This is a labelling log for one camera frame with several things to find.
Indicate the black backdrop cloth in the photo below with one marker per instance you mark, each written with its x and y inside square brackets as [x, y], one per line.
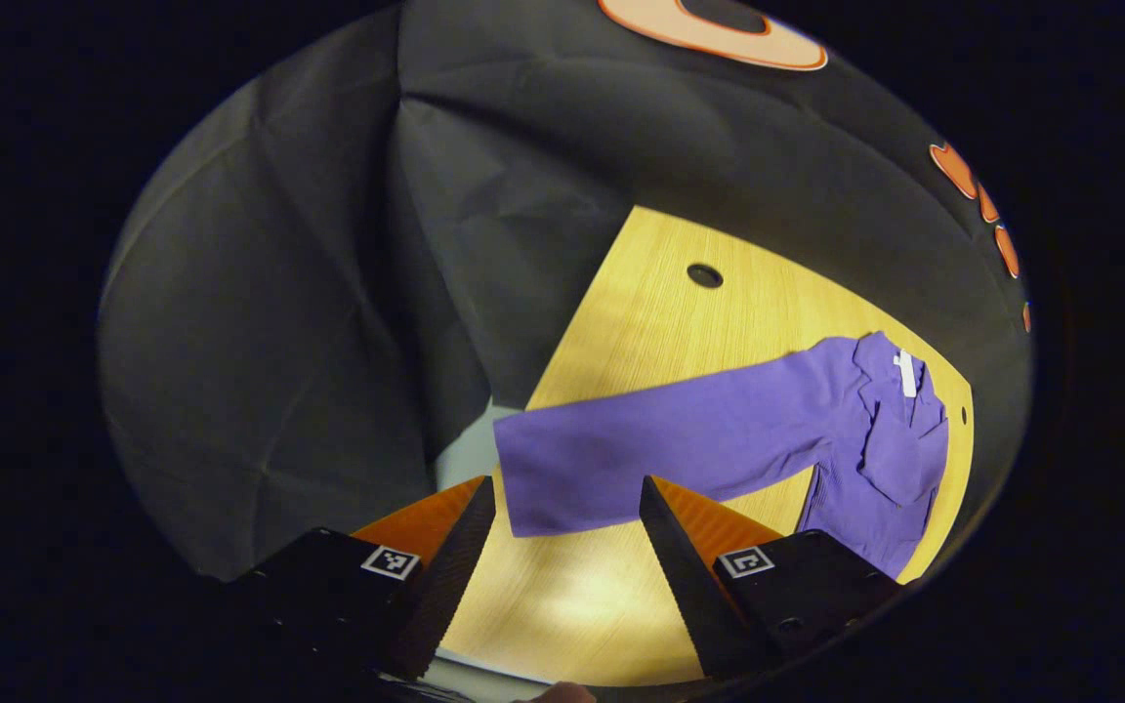
[279, 342]

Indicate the purple shirt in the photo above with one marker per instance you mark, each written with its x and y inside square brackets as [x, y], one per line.
[699, 439]

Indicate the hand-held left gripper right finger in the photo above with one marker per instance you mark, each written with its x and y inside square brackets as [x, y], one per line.
[685, 596]

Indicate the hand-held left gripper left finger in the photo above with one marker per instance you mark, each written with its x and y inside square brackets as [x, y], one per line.
[440, 596]

